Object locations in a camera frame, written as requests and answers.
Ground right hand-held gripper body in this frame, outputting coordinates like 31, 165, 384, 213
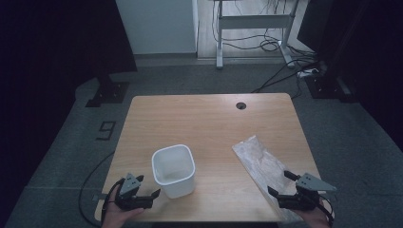
278, 172, 337, 213

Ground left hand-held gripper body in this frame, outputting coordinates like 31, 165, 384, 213
113, 172, 154, 212

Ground white plastic bin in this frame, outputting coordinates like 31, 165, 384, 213
151, 143, 197, 200

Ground clear plastic bag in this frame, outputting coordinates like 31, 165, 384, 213
231, 135, 303, 222

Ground person's left hand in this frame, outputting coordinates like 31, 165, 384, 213
101, 186, 145, 228

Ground person's right hand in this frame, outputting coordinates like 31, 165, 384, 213
293, 202, 332, 228

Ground black stand base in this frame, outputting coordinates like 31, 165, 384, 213
304, 74, 358, 103
85, 74, 130, 108

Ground white power strip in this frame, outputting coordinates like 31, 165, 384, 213
297, 67, 319, 79

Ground white partition panel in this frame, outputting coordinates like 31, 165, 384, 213
115, 0, 200, 55

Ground dark monitor screen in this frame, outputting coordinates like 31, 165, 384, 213
297, 0, 343, 53

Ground dark curtain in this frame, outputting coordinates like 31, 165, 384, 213
0, 0, 138, 203

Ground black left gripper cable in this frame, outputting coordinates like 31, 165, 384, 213
100, 178, 126, 224

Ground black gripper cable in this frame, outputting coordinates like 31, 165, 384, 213
317, 195, 336, 227
100, 178, 126, 224

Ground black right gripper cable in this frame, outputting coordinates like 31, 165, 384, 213
317, 195, 336, 227

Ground black floor cable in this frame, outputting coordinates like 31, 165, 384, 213
78, 151, 116, 228

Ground long black power cable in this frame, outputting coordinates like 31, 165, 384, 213
251, 59, 319, 94

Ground coiled black cables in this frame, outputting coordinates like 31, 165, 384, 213
259, 29, 282, 53

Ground white metal desk frame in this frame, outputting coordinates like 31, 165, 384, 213
210, 0, 299, 70

